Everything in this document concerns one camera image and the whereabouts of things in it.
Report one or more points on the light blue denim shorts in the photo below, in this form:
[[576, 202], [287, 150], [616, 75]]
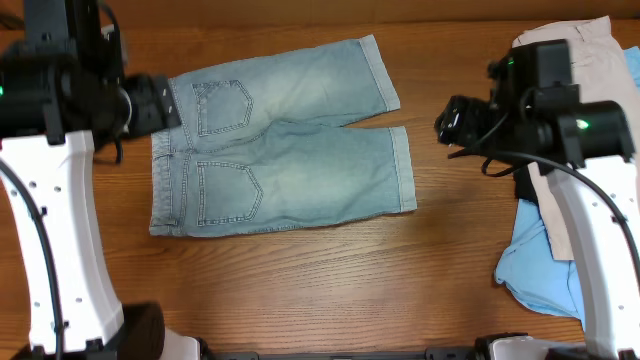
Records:
[[276, 143]]

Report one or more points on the sky blue garment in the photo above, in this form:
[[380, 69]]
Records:
[[527, 267]]

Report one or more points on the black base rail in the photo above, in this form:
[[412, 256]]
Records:
[[434, 353]]

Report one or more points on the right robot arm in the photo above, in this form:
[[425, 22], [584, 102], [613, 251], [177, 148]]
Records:
[[586, 153]]

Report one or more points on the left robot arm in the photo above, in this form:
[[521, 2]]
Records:
[[64, 95]]

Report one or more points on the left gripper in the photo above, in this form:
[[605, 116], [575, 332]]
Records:
[[157, 105]]

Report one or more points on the black garment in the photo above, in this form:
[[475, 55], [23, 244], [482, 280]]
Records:
[[524, 189]]

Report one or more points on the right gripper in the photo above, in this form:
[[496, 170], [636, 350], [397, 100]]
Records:
[[460, 123]]

